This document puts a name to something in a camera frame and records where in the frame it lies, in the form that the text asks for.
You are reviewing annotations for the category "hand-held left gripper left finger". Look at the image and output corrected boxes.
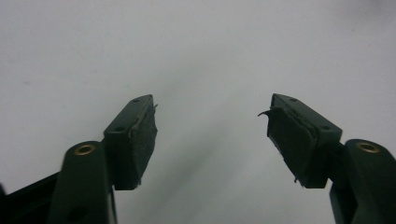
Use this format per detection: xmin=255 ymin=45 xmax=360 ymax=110
xmin=47 ymin=94 xmax=159 ymax=224

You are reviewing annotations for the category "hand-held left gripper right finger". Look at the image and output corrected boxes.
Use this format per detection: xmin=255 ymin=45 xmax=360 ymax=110
xmin=257 ymin=92 xmax=396 ymax=224

